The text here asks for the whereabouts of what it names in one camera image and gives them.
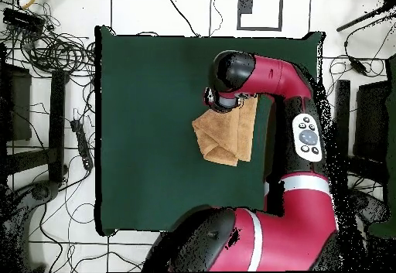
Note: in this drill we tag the tan towel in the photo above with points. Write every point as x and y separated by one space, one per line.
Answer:
229 137

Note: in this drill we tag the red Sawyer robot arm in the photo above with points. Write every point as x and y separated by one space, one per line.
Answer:
297 223

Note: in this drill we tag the black flat panel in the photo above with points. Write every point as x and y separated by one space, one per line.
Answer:
371 121
18 106

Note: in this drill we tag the dark green table cloth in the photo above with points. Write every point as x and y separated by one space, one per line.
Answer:
148 99

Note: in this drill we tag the black power strip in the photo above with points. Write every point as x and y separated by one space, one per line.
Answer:
82 143

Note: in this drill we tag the black power adapter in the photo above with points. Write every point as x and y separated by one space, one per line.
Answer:
358 66

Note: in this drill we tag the black stand crossbar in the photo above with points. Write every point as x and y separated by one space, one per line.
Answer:
366 167
27 161

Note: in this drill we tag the black rod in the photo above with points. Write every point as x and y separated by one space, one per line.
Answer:
360 18

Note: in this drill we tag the grey stand base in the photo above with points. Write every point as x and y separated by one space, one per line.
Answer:
40 192
368 206

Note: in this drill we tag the black electronics box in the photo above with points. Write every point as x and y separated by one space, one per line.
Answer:
23 21

